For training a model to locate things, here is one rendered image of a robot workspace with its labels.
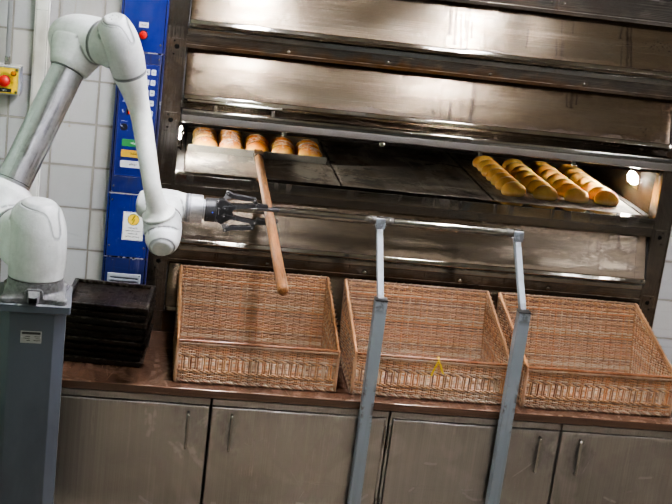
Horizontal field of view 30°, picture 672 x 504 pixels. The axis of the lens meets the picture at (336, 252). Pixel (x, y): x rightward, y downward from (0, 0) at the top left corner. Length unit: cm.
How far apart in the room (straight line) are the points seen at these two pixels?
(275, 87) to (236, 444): 126
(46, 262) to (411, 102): 160
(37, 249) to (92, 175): 106
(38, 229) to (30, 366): 39
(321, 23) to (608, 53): 105
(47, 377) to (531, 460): 173
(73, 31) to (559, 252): 204
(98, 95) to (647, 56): 197
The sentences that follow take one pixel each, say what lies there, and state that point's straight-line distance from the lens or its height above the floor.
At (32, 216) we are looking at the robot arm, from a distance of 353.
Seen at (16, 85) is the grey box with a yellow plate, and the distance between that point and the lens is 445.
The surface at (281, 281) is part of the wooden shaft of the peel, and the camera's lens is 326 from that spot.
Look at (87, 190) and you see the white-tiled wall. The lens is 457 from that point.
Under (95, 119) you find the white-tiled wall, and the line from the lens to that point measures 451.
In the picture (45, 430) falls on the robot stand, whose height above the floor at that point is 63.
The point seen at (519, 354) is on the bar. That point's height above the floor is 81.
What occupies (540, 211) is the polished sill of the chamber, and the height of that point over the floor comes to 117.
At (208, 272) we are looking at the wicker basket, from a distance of 458.
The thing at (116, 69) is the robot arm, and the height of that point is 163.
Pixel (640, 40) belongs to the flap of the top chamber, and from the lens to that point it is 474.
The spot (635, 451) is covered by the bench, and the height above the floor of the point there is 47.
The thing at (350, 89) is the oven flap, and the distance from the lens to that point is 452.
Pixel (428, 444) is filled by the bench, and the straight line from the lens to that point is 434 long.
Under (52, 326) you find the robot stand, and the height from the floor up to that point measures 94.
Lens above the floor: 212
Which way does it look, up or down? 15 degrees down
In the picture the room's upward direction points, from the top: 7 degrees clockwise
